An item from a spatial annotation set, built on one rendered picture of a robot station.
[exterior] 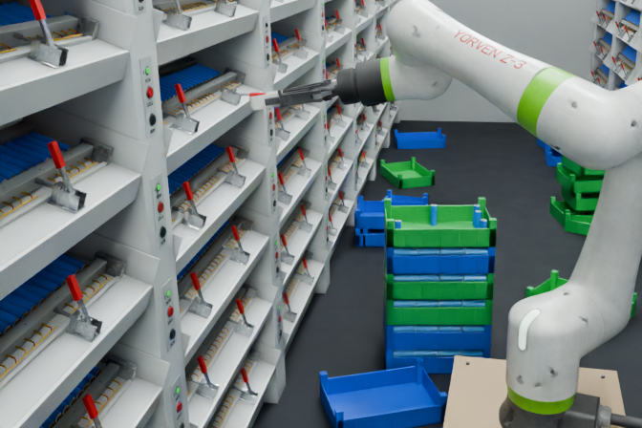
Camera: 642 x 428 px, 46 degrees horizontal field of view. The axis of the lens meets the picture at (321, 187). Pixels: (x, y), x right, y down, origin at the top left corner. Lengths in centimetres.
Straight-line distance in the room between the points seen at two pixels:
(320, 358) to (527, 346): 107
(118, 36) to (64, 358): 46
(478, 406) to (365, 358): 83
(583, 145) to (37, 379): 84
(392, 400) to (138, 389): 100
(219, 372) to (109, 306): 58
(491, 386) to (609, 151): 63
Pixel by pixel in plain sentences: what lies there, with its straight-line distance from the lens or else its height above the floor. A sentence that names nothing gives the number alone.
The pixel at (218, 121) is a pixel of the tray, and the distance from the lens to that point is 151.
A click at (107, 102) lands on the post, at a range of 118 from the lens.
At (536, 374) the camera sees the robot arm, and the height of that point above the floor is 47.
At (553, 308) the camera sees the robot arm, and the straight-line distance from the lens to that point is 142.
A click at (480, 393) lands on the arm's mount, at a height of 33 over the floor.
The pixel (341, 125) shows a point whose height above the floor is 51.
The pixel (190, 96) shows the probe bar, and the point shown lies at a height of 92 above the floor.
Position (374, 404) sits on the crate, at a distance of 214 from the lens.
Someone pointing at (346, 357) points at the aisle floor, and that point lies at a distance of 236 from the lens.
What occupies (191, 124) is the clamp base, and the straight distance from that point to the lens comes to 140.
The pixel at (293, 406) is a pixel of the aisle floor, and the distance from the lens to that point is 215.
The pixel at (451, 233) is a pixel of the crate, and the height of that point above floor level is 44.
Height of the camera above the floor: 120
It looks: 18 degrees down
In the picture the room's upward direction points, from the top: 1 degrees counter-clockwise
